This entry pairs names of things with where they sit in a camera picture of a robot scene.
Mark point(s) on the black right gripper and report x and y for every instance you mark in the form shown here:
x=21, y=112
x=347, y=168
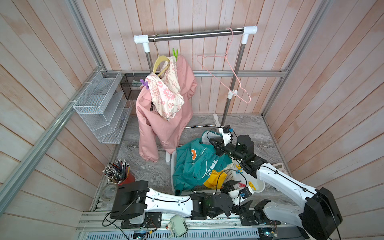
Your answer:
x=220, y=147

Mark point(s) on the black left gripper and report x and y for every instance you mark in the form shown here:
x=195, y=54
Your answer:
x=229, y=185

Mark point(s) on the yellow jacket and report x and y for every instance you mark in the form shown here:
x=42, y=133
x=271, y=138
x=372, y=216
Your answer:
x=216, y=180

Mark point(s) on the green sweatshirt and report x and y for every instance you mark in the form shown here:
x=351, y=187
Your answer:
x=202, y=143

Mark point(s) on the pink jacket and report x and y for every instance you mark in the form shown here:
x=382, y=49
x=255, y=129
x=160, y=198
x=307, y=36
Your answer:
x=153, y=127

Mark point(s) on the floral pink white garment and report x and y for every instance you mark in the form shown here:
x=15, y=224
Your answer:
x=166, y=91

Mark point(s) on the yellow-green plastic hanger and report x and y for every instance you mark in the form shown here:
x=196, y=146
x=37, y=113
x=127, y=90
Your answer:
x=157, y=63

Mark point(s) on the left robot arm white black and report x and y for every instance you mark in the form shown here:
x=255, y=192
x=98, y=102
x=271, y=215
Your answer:
x=136, y=199

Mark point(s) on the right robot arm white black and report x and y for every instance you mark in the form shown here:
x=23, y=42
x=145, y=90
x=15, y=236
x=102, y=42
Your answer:
x=316, y=212

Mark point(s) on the white perforated laundry basket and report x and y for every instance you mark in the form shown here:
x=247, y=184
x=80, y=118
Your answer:
x=228, y=180

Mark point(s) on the white plastic tray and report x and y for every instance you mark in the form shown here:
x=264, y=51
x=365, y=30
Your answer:
x=245, y=178

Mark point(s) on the pink white calculator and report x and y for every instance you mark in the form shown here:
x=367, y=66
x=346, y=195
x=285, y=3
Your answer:
x=280, y=167

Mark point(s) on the purple clothespin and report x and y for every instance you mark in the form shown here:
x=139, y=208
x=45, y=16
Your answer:
x=144, y=84

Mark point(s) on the red cup of pencils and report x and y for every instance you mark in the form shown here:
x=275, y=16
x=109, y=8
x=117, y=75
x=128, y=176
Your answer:
x=118, y=173

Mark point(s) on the metal clothes rack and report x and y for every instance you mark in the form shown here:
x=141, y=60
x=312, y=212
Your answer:
x=146, y=39

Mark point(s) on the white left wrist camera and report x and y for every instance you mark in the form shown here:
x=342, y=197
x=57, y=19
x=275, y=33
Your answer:
x=238, y=196

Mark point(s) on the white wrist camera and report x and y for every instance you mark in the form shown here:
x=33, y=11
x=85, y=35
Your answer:
x=226, y=133
x=238, y=196

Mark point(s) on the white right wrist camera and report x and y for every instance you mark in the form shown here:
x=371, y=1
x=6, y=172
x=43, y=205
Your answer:
x=226, y=133

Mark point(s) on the green-white box on rail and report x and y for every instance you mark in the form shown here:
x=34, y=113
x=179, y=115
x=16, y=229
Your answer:
x=177, y=227

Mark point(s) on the dark mesh wall basket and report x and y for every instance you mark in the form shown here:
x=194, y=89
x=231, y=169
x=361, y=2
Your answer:
x=131, y=85

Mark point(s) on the white wire mesh wall shelf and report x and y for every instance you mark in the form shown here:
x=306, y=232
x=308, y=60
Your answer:
x=103, y=108

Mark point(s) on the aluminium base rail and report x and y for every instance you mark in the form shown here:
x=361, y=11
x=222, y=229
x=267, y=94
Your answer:
x=96, y=226

